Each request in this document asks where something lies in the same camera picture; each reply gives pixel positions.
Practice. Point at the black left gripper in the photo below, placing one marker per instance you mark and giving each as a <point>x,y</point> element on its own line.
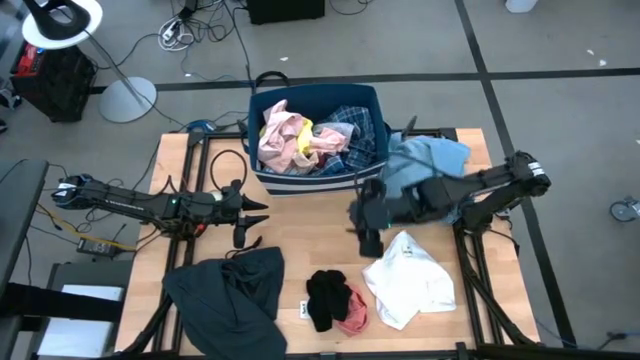
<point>212,207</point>

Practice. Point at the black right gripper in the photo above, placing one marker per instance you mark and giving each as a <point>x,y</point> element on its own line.
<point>372,202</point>

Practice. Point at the black garment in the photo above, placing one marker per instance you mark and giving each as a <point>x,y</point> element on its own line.
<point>327,300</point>

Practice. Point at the pale pink garment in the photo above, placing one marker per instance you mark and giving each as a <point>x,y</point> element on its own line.
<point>280,135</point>

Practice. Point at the white garment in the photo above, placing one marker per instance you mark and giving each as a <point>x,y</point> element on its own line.
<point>410,290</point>

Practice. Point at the salmon pink garment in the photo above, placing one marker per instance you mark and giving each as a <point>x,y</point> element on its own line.
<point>356,315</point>

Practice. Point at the yellow garment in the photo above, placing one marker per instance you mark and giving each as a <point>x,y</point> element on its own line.
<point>304,137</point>

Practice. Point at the dark teal garment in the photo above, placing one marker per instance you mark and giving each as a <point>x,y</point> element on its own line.
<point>225,305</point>

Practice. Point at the grey knit garment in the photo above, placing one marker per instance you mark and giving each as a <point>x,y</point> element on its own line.
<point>345,128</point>

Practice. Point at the blue plaid shirt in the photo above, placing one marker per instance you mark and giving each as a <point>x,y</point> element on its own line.
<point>362,120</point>

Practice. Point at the light blue denim garment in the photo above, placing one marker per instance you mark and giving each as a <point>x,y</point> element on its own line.
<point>440,155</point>

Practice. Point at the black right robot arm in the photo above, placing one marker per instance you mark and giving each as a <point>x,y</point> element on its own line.
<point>490,185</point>

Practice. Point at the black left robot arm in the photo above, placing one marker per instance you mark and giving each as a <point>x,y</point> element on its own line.
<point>125,202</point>

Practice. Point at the white printed garment tag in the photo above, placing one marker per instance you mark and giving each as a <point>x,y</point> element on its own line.
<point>407,251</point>

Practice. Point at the navy white striped fabric bin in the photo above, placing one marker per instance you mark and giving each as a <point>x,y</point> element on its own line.
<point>320,182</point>

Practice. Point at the white tag reading Pants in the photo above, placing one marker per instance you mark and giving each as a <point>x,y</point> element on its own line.
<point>304,310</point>

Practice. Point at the black power adapter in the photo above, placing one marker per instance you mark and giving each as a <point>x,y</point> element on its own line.
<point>97,246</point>

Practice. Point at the white power strip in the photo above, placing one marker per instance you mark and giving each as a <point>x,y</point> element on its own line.
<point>170,30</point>

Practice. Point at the black floor box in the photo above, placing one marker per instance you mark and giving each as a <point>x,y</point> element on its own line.
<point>285,10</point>

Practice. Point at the grey white cabinet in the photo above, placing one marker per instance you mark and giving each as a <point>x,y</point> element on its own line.
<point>80,337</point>

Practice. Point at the black desk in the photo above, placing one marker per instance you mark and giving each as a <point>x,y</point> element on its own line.
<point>20,215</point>

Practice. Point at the black equipment case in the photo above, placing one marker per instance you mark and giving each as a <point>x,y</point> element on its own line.
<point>55,85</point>

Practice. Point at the grey caster wheel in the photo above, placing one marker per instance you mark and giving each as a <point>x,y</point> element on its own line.
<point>625,210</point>

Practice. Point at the red tool box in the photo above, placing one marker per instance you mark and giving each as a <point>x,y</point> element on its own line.
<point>27,57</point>

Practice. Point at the black headset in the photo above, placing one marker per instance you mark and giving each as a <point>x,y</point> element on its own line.
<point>55,22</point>

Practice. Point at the white floor object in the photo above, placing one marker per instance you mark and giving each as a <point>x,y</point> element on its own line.
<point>520,5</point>

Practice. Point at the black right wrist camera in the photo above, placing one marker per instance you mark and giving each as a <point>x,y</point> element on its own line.
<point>371,244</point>

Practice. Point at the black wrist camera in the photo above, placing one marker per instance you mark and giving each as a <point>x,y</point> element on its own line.
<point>371,244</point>
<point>240,237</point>

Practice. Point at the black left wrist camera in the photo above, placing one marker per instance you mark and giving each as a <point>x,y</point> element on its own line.
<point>240,237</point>

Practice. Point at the white round pedestal table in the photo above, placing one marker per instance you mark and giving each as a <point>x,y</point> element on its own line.
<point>60,42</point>

